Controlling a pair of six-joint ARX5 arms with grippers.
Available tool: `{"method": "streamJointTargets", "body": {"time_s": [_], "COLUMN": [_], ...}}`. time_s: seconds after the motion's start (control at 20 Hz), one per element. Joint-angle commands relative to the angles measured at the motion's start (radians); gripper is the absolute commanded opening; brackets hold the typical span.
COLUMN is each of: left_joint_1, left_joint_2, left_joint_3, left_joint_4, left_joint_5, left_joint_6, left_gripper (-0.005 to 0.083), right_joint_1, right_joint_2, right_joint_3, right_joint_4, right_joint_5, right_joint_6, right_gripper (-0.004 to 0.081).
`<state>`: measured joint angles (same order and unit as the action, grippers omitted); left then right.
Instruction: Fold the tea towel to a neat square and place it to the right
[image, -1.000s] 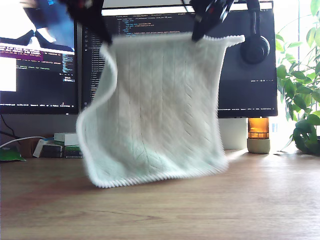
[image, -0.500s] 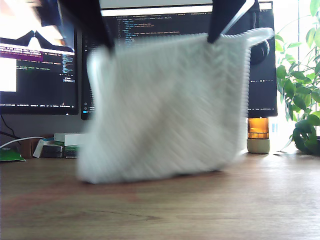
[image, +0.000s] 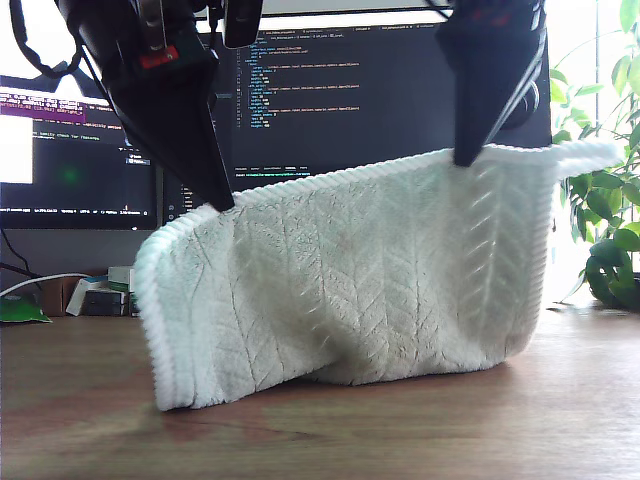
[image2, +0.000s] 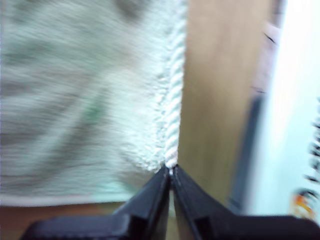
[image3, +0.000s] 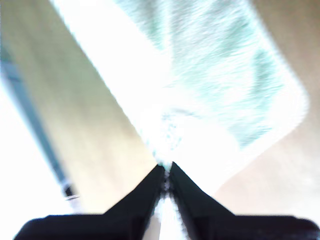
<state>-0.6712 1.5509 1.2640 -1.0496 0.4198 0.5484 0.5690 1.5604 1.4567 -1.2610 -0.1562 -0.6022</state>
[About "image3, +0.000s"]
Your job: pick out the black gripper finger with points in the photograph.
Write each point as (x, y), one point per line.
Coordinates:
(142, 202)
(192, 200)

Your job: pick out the pale green fluffy tea towel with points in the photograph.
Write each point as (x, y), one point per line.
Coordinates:
(212, 75)

